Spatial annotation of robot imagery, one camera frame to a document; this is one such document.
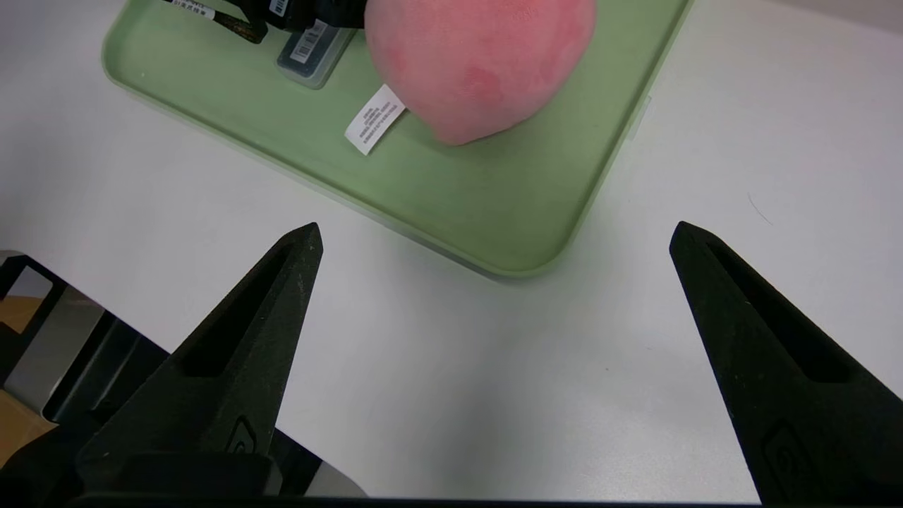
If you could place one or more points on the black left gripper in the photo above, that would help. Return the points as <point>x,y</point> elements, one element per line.
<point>331,13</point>

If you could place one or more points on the light green plastic tray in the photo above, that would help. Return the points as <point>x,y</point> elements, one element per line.
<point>451,190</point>

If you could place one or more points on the grey pencil lead case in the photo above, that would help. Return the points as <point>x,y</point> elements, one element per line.
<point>310,60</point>

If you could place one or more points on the pink plush peach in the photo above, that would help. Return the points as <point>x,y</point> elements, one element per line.
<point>480,63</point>

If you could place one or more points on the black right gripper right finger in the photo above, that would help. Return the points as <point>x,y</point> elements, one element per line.
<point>783,381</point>

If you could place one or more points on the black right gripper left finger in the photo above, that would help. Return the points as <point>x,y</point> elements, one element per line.
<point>233,367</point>

